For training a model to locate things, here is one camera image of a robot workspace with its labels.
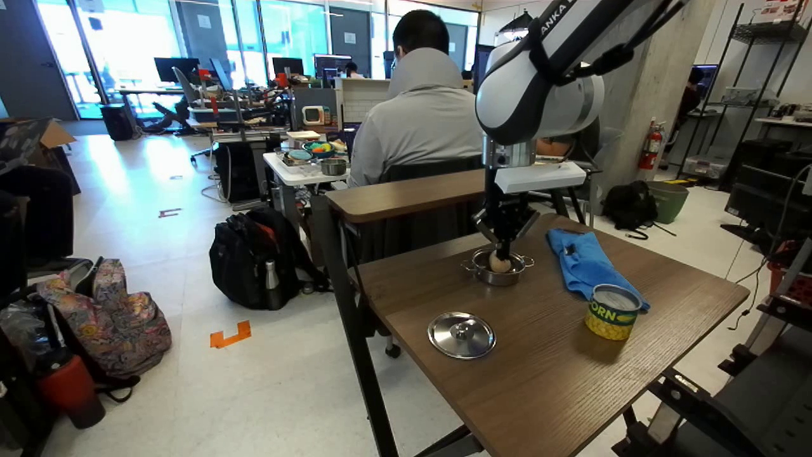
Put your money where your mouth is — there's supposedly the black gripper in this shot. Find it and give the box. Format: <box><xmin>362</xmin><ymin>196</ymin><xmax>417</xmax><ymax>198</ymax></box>
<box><xmin>478</xmin><ymin>193</ymin><xmax>538</xmax><ymax>260</ymax></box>

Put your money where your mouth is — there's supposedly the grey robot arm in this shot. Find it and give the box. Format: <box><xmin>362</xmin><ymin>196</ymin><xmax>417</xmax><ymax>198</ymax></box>
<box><xmin>474</xmin><ymin>0</ymin><xmax>689</xmax><ymax>262</ymax></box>

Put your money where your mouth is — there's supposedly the small silver metal pot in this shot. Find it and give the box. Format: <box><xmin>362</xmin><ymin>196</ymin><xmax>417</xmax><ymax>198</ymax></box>
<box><xmin>463</xmin><ymin>250</ymin><xmax>537</xmax><ymax>288</ymax></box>

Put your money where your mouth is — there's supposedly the silver pot lid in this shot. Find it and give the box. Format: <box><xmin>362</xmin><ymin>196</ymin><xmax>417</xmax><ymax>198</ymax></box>
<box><xmin>426</xmin><ymin>312</ymin><xmax>497</xmax><ymax>360</ymax></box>

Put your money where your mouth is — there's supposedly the blue cloth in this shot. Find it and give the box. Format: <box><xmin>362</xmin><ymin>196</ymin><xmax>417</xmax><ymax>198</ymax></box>
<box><xmin>545</xmin><ymin>229</ymin><xmax>651</xmax><ymax>312</ymax></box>

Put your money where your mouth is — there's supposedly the yellow green tin can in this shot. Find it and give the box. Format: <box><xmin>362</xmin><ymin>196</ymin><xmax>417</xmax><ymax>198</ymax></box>
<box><xmin>586</xmin><ymin>285</ymin><xmax>643</xmax><ymax>344</ymax></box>

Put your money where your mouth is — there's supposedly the black bag by pillar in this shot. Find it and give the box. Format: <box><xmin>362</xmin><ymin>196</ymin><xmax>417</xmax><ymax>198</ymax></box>
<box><xmin>601</xmin><ymin>180</ymin><xmax>658</xmax><ymax>231</ymax></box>

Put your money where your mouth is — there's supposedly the person in grey hoodie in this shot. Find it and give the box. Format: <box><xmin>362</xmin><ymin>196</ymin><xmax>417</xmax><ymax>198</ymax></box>
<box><xmin>348</xmin><ymin>11</ymin><xmax>483</xmax><ymax>186</ymax></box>

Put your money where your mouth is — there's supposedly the green basket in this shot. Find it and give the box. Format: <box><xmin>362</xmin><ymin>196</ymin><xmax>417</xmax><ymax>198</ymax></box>
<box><xmin>651</xmin><ymin>184</ymin><xmax>689</xmax><ymax>224</ymax></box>

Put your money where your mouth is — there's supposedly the red fire extinguisher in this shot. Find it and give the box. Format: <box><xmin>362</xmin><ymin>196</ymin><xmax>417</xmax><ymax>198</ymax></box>
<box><xmin>637</xmin><ymin>119</ymin><xmax>666</xmax><ymax>174</ymax></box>

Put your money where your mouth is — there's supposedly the white side table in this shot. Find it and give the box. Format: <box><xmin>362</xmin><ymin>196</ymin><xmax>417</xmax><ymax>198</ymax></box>
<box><xmin>264</xmin><ymin>153</ymin><xmax>340</xmax><ymax>189</ymax></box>

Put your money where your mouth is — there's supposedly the black backpack on floor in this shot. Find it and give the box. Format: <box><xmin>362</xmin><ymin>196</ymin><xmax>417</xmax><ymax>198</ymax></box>
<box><xmin>208</xmin><ymin>205</ymin><xmax>327</xmax><ymax>311</ymax></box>

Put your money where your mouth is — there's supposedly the orange floor tape marker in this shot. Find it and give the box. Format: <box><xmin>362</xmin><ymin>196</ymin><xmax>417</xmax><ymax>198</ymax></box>
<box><xmin>208</xmin><ymin>321</ymin><xmax>252</xmax><ymax>351</ymax></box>

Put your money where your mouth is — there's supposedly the black metal shelf rack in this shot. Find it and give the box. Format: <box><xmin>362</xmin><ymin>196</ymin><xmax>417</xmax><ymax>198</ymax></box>
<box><xmin>670</xmin><ymin>0</ymin><xmax>812</xmax><ymax>180</ymax></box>

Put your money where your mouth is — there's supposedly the patterned floral bag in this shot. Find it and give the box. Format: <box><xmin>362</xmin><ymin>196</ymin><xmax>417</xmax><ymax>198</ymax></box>
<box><xmin>38</xmin><ymin>256</ymin><xmax>172</xmax><ymax>378</ymax></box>

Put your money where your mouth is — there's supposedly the red water bottle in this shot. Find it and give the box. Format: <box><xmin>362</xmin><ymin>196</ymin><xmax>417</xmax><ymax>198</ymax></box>
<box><xmin>38</xmin><ymin>354</ymin><xmax>104</xmax><ymax>430</ymax></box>

